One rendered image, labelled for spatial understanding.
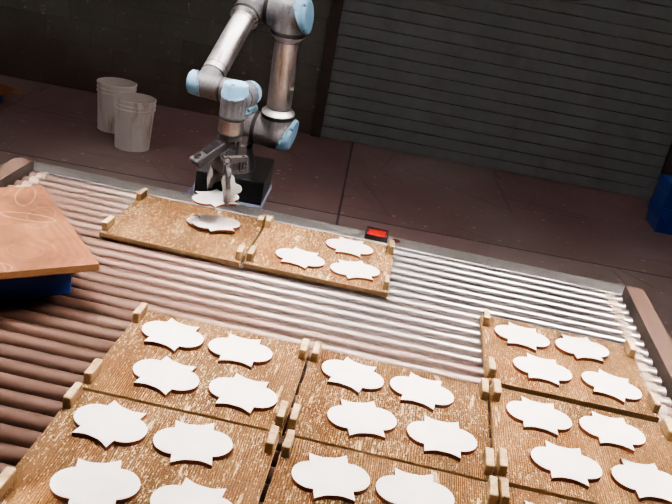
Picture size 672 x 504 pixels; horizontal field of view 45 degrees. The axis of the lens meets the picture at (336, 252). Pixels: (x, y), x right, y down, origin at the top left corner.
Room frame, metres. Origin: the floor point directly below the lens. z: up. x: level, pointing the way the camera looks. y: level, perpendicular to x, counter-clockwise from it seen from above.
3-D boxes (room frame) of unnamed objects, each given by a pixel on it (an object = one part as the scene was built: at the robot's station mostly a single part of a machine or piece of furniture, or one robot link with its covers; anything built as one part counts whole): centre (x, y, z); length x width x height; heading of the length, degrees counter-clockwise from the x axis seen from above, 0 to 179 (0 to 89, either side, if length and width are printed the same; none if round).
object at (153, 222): (2.23, 0.45, 0.93); 0.41 x 0.35 x 0.02; 86
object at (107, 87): (6.04, 1.88, 0.18); 0.30 x 0.30 x 0.37
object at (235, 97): (2.29, 0.37, 1.32); 0.09 x 0.08 x 0.11; 170
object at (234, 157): (2.29, 0.36, 1.16); 0.09 x 0.08 x 0.12; 130
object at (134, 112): (5.69, 1.63, 0.18); 0.30 x 0.30 x 0.37
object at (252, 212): (2.49, 0.05, 0.88); 2.08 x 0.09 x 0.06; 87
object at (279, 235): (2.21, 0.03, 0.93); 0.41 x 0.35 x 0.02; 88
